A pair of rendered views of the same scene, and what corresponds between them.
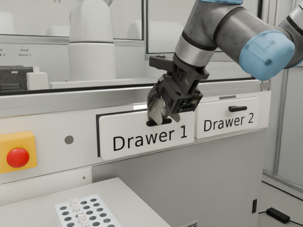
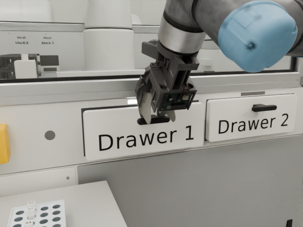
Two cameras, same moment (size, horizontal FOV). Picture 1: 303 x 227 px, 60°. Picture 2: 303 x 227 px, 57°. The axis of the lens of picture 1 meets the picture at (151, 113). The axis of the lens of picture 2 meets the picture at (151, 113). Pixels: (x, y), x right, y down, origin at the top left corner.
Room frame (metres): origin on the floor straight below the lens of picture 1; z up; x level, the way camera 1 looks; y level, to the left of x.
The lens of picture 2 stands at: (0.08, -0.13, 1.06)
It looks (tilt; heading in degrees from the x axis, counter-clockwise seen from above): 13 degrees down; 11
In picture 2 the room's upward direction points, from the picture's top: straight up
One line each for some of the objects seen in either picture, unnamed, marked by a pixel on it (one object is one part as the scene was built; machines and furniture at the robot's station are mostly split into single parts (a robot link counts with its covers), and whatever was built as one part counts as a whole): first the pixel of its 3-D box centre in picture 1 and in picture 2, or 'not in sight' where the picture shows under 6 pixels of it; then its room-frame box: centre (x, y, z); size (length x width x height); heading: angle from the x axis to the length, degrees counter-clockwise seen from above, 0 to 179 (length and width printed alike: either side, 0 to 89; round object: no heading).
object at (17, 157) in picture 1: (17, 156); not in sight; (0.49, 0.27, 0.88); 0.04 x 0.03 x 0.04; 121
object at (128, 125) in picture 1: (151, 130); (148, 129); (0.69, 0.00, 0.87); 0.29 x 0.02 x 0.11; 121
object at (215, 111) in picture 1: (228, 116); (253, 116); (0.87, -0.26, 0.87); 0.29 x 0.02 x 0.11; 121
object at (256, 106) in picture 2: (235, 108); (261, 107); (0.84, -0.28, 0.91); 0.07 x 0.04 x 0.01; 121
